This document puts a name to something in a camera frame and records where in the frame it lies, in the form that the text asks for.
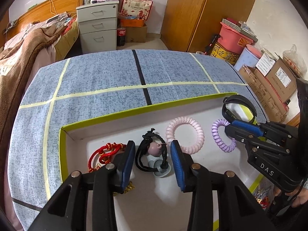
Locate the orange box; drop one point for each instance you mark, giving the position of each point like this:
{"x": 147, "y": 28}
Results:
{"x": 138, "y": 23}

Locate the wooden bed headboard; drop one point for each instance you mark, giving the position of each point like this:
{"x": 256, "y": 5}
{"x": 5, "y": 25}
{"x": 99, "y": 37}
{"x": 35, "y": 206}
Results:
{"x": 44, "y": 11}

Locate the brown cardboard box with label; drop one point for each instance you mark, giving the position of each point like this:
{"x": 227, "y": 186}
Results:
{"x": 282, "y": 80}

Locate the flat cardboard boxes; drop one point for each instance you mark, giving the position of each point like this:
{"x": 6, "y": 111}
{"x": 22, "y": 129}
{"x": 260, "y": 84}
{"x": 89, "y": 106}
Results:
{"x": 271, "y": 103}

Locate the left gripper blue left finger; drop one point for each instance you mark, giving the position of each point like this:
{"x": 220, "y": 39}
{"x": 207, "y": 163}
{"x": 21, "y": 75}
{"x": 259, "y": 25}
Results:
{"x": 124, "y": 163}

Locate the white blue box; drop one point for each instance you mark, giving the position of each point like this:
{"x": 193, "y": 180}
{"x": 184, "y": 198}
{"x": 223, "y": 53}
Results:
{"x": 246, "y": 58}

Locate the green white tray box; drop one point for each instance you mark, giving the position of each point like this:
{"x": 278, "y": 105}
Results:
{"x": 156, "y": 202}

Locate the pink plastic bin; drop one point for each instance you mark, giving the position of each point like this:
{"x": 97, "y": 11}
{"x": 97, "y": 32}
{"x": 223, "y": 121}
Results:
{"x": 232, "y": 40}

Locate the blue patterned tablecloth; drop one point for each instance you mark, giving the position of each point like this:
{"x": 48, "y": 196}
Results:
{"x": 75, "y": 106}

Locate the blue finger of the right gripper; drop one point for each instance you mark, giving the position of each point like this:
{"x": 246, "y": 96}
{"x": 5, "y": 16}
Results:
{"x": 240, "y": 135}
{"x": 251, "y": 128}

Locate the plastic bag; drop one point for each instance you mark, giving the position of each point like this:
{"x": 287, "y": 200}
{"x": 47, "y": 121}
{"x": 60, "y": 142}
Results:
{"x": 295, "y": 61}

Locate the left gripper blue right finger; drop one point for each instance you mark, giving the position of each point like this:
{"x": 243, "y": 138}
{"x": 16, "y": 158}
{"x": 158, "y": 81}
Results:
{"x": 182, "y": 167}

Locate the right hand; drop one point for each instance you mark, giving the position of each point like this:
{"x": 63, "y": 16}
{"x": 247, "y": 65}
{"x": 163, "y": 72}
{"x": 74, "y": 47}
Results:
{"x": 296, "y": 198}

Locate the small cardboard box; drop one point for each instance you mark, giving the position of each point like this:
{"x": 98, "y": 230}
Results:
{"x": 136, "y": 34}

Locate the brown blanket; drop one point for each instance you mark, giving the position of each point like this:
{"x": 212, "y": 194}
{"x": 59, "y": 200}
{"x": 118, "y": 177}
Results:
{"x": 16, "y": 66}

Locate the cola bottle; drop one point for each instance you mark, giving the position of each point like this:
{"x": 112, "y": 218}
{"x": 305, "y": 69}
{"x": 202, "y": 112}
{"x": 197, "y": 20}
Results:
{"x": 121, "y": 34}

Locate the black wristband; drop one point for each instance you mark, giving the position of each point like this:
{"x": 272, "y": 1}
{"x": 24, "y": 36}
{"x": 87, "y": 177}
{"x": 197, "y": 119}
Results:
{"x": 240, "y": 108}

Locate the yellow patterned box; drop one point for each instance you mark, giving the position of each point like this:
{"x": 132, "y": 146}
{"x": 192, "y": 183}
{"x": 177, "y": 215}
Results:
{"x": 220, "y": 52}

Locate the black hair tie pink charm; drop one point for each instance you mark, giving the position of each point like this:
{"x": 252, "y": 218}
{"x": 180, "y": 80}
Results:
{"x": 153, "y": 144}

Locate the grey three drawer cabinet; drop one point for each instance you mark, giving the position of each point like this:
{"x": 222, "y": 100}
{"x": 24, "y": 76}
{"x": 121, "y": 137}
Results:
{"x": 97, "y": 25}

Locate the wooden wardrobe door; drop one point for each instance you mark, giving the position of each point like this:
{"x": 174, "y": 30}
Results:
{"x": 189, "y": 25}

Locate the red white gift bag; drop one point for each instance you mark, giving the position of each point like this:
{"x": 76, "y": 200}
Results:
{"x": 136, "y": 8}

